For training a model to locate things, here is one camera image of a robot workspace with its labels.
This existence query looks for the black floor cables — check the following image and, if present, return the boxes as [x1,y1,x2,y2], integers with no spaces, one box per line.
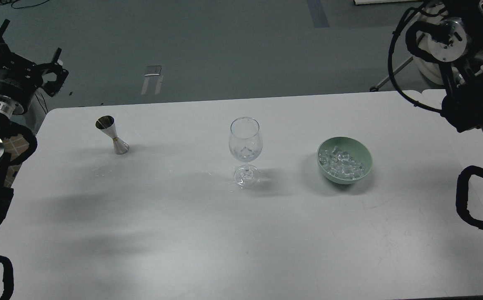
[0,0,50,17]

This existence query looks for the pile of ice cubes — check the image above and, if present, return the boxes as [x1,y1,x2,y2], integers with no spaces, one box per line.
[318,145,367,180]

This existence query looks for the clear wine glass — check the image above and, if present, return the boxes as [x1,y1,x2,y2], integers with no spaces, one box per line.
[229,116,263,188]

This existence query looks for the steel cocktail jigger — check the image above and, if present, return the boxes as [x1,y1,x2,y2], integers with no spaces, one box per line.
[95,115,129,155]

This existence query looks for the metal floor plate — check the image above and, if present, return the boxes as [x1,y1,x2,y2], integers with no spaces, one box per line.
[140,65,164,95]

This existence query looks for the green bowl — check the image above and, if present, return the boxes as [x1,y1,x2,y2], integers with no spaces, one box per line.
[316,137,373,185]

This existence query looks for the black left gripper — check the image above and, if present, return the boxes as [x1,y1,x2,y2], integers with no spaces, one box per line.
[0,19,70,117]

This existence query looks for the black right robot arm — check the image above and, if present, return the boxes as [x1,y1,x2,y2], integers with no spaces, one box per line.
[387,0,483,230]

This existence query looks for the ice cube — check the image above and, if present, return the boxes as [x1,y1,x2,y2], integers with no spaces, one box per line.
[239,146,255,161]

